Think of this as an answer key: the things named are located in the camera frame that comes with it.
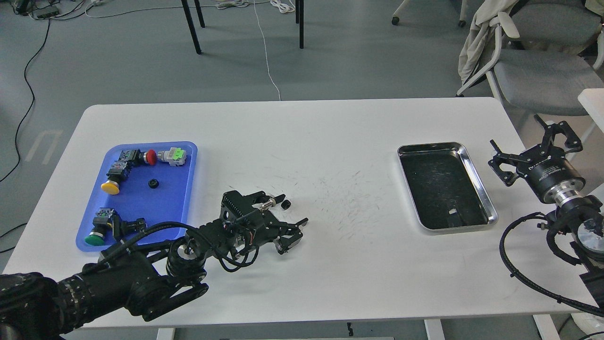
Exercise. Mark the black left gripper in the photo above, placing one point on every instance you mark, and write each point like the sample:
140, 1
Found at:
249, 223

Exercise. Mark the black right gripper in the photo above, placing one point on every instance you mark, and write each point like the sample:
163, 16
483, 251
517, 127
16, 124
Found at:
549, 172

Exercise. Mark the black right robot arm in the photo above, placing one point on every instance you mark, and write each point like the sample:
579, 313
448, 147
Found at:
574, 229

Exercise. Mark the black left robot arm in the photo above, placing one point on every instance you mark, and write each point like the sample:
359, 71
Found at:
159, 269

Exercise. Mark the grey green connector part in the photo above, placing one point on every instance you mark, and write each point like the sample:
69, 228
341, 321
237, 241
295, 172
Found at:
173, 156

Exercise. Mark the white side table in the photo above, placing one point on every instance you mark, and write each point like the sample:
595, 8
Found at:
592, 99

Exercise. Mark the shiny metal tray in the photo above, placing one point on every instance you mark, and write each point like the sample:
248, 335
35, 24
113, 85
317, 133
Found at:
447, 192

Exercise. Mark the grey office chair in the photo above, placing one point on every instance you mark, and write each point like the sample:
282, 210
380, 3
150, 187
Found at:
542, 55

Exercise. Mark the beige jacket on chair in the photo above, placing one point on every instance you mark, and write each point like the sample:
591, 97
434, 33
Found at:
479, 34

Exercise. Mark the blue plastic tray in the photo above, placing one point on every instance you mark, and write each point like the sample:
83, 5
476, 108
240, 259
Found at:
168, 202

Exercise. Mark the black table legs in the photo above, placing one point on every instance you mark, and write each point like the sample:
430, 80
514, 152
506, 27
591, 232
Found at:
296, 5

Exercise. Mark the red push button switch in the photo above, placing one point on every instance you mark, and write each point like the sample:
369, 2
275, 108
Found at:
136, 157

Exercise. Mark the yellow push button switch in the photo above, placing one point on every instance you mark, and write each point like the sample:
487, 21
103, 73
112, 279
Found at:
118, 172

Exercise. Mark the green push button switch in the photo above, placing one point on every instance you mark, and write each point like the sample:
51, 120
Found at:
103, 222

